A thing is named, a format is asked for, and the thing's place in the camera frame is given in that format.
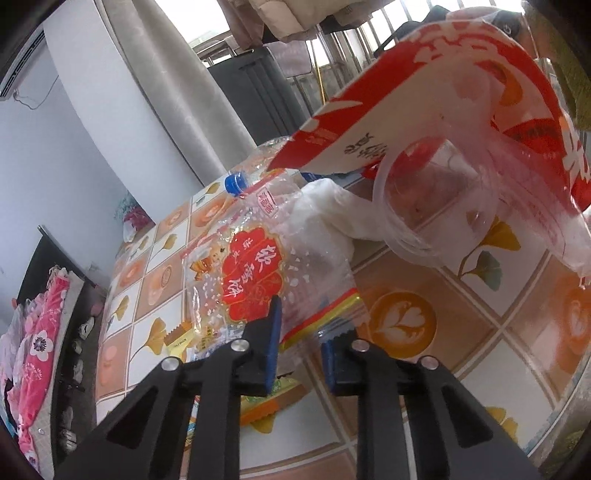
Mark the dark grey cabinet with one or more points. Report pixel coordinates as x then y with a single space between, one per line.
258 92

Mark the pink floral blanket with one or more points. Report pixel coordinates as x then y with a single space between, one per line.
41 341

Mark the metal window railing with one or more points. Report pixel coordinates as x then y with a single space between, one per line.
355 41

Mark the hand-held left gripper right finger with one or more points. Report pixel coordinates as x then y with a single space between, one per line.
328 364

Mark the clear plastic cup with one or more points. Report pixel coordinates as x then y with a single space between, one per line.
434 203

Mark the grey curtain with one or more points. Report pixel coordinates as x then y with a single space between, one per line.
184 83

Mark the hanging beige coat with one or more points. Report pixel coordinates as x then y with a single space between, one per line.
277 16

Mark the clear snack bag red label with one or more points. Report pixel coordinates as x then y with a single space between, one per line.
251 277

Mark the red and white plastic bag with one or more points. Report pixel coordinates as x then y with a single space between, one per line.
443 83

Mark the crumpled white plastic bag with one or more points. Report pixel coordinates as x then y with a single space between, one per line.
332 207

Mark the white air conditioner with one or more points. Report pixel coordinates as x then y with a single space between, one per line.
21 64

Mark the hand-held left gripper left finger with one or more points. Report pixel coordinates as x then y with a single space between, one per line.
272 344

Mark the clear plastic bottle blue cap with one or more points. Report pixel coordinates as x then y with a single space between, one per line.
234 182

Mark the orange snack wrapper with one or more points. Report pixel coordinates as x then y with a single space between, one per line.
272 401

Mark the small gold candy wrapper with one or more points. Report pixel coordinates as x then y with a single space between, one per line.
178 339

